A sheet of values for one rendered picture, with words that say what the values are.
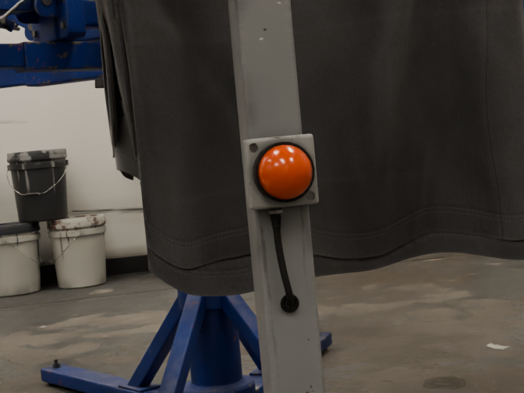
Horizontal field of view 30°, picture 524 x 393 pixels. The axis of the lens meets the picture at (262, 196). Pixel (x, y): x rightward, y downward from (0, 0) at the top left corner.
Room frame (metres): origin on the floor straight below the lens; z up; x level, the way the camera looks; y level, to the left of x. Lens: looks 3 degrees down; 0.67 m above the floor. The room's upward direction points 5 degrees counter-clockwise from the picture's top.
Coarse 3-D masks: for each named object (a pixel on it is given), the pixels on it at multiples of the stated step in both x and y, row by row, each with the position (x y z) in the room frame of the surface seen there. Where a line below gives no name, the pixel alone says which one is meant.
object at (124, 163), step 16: (96, 0) 1.28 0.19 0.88; (112, 48) 1.00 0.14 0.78; (112, 64) 1.01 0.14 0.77; (112, 80) 0.99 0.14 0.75; (112, 96) 0.99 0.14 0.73; (112, 112) 1.00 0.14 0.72; (112, 128) 1.02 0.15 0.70; (128, 128) 1.02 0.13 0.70; (112, 144) 1.06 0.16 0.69; (128, 144) 1.03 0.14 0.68; (128, 160) 1.04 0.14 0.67; (128, 176) 1.14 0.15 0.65
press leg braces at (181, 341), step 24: (168, 312) 2.43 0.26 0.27; (192, 312) 2.22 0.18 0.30; (240, 312) 2.22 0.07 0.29; (168, 336) 2.45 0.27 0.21; (192, 336) 2.17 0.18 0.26; (240, 336) 2.52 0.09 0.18; (144, 360) 2.54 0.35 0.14; (168, 360) 2.13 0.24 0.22; (120, 384) 2.62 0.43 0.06; (144, 384) 2.58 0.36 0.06; (168, 384) 2.09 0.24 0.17
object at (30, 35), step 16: (64, 0) 2.05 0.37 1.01; (80, 0) 2.07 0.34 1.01; (16, 16) 2.11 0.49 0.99; (32, 16) 2.13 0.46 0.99; (48, 16) 2.05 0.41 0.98; (64, 16) 2.05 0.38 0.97; (80, 16) 2.07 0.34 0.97; (96, 16) 2.15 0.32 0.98; (32, 32) 2.15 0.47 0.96; (48, 32) 2.10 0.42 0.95; (64, 32) 2.06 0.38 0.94; (80, 32) 2.06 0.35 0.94; (96, 32) 2.38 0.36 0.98
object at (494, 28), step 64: (128, 0) 0.96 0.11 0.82; (192, 0) 0.98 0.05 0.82; (320, 0) 1.00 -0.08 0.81; (384, 0) 1.01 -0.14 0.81; (448, 0) 1.03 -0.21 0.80; (512, 0) 1.03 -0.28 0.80; (128, 64) 0.97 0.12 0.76; (192, 64) 0.98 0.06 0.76; (320, 64) 1.00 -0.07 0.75; (384, 64) 1.01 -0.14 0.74; (448, 64) 1.03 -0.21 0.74; (512, 64) 1.03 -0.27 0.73; (192, 128) 0.98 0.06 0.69; (320, 128) 1.00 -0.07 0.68; (384, 128) 1.01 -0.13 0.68; (448, 128) 1.03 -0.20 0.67; (512, 128) 1.03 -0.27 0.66; (192, 192) 0.98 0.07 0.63; (320, 192) 1.00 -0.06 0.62; (384, 192) 1.02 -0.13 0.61; (448, 192) 1.04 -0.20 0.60; (512, 192) 1.03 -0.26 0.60; (192, 256) 0.97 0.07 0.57; (320, 256) 0.99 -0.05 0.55; (384, 256) 1.02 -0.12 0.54; (512, 256) 1.03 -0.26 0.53
